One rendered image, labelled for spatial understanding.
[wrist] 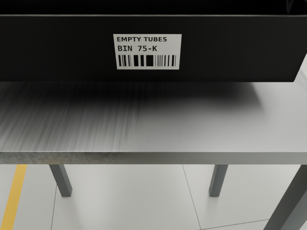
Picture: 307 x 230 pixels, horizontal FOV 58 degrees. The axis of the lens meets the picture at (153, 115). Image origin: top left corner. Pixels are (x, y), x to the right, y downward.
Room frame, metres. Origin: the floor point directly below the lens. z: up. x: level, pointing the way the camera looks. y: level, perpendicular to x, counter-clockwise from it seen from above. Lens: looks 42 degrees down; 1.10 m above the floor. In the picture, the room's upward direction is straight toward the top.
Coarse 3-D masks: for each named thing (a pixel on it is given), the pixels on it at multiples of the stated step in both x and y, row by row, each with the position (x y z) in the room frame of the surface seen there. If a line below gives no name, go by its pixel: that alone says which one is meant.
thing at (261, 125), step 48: (0, 96) 0.38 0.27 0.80; (48, 96) 0.38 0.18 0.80; (96, 96) 0.38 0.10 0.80; (144, 96) 0.38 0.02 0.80; (192, 96) 0.38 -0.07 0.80; (240, 96) 0.38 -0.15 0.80; (288, 96) 0.38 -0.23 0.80; (0, 144) 0.27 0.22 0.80; (48, 144) 0.27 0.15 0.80; (96, 144) 0.27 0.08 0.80; (144, 144) 0.27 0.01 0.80; (192, 144) 0.27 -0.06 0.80; (240, 144) 0.27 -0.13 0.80; (288, 144) 0.27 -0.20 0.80; (288, 192) 0.28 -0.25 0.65
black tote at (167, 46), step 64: (0, 0) 0.53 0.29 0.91; (64, 0) 0.53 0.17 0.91; (128, 0) 0.53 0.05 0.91; (192, 0) 0.53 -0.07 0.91; (256, 0) 0.53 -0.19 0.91; (0, 64) 0.37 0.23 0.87; (64, 64) 0.37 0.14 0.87; (128, 64) 0.37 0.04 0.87; (192, 64) 0.37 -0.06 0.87; (256, 64) 0.37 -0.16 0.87
